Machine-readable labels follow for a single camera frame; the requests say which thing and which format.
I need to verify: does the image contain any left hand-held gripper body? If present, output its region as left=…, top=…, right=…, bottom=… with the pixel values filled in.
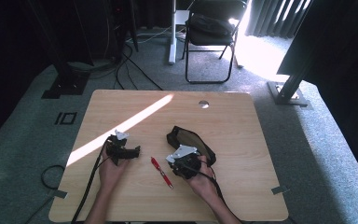
left=105, top=129, right=134, bottom=166

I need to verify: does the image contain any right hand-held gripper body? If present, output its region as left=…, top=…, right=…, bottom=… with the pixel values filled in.
left=165, top=144, right=203, bottom=180

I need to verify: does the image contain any red pen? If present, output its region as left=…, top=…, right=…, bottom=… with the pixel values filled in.
left=150, top=156, right=174, bottom=190

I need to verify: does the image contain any black pencil case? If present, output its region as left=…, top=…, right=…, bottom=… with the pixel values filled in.
left=166, top=125, right=217, bottom=168

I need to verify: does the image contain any person's left hand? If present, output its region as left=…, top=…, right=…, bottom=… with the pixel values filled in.
left=97, top=148, right=131, bottom=194

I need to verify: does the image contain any person's right hand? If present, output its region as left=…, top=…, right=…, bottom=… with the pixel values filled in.
left=185, top=154, right=218, bottom=202

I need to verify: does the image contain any grey tape piece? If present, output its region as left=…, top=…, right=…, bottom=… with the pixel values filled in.
left=270, top=185, right=291, bottom=196
left=49, top=189, right=69, bottom=200

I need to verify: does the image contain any black stand with base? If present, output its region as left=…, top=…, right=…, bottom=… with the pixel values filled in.
left=27, top=0, right=91, bottom=100

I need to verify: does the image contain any white desk leg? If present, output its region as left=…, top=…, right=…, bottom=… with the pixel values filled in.
left=168, top=0, right=179, bottom=66

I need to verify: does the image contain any black folding chair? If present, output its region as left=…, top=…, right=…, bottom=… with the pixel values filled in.
left=181, top=0, right=250, bottom=85

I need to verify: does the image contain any black bag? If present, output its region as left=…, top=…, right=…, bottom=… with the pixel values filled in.
left=186, top=13, right=236, bottom=39

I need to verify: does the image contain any dark curtain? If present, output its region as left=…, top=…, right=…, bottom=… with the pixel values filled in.
left=244, top=0, right=312, bottom=40

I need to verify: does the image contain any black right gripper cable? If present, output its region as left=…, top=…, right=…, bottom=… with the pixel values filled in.
left=192, top=161, right=246, bottom=224

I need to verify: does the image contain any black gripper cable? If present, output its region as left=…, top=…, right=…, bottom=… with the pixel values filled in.
left=192, top=161, right=246, bottom=224
left=70, top=139, right=112, bottom=224

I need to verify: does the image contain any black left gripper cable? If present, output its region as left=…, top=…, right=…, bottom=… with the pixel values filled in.
left=70, top=139, right=112, bottom=224

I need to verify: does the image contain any black looped floor cable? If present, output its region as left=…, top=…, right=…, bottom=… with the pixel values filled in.
left=23, top=164, right=67, bottom=224

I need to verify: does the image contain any white floor cable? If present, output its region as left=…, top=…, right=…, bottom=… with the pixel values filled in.
left=125, top=25, right=173, bottom=45

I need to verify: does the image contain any black post on metal plate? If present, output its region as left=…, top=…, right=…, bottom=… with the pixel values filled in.
left=266, top=0, right=314, bottom=109

